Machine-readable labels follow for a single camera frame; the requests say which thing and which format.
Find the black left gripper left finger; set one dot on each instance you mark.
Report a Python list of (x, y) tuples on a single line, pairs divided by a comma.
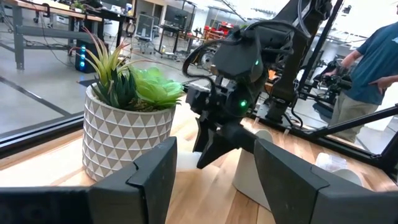
[(140, 189)]

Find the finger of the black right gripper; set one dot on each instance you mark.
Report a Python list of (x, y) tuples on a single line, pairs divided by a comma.
[(224, 143), (203, 133)]

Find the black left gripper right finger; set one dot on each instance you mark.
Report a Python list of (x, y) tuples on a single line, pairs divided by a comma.
[(298, 193)]

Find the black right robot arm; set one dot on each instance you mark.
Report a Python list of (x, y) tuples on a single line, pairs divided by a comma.
[(298, 46)]

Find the light grey plastic basket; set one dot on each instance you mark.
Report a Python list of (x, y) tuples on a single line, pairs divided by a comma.
[(245, 174)]

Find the succulents in white patterned planter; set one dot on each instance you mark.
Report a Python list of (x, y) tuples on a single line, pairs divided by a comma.
[(124, 137)]

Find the red tool cabinet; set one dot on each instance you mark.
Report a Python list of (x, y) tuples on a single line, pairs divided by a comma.
[(217, 30)]

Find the black computer monitor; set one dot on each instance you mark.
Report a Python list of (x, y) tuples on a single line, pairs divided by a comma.
[(176, 15)]

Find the black mesh office chair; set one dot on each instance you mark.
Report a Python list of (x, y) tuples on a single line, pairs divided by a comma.
[(145, 29)]

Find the black office desk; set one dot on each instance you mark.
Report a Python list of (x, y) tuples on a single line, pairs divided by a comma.
[(116, 18)]

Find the person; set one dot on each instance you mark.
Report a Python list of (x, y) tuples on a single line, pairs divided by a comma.
[(373, 71)]

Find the black computer tower blue lights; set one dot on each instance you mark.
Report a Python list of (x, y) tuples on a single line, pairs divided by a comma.
[(83, 57)]

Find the wooden top workbench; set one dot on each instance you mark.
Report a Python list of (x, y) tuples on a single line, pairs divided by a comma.
[(46, 31)]

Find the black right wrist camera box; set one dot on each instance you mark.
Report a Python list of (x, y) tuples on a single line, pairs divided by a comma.
[(239, 56)]

